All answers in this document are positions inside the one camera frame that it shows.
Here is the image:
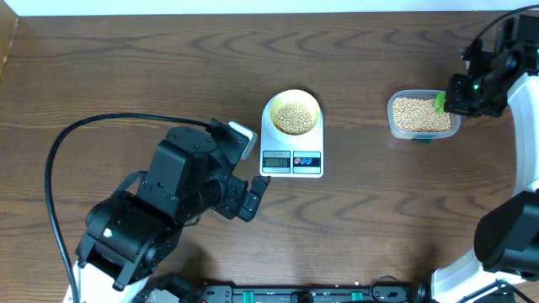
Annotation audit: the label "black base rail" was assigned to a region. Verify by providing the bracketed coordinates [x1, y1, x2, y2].
[133, 273, 435, 303]

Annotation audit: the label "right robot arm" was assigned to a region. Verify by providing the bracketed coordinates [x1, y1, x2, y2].
[425, 7, 538, 302]

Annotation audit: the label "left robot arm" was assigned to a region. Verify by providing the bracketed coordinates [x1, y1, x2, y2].
[65, 120, 270, 302]

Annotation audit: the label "green plastic measuring scoop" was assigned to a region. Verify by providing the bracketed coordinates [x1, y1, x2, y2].
[434, 91, 446, 114]

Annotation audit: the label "yellow plastic bowl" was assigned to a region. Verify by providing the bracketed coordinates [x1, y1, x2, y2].
[269, 89, 322, 136]

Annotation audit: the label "clear container of soybeans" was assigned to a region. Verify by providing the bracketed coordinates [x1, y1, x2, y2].
[387, 89, 461, 141]

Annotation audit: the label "soybeans in yellow bowl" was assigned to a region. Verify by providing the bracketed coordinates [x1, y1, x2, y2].
[274, 104, 315, 136]

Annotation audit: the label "white digital kitchen scale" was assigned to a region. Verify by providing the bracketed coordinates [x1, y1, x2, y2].
[259, 96, 324, 178]

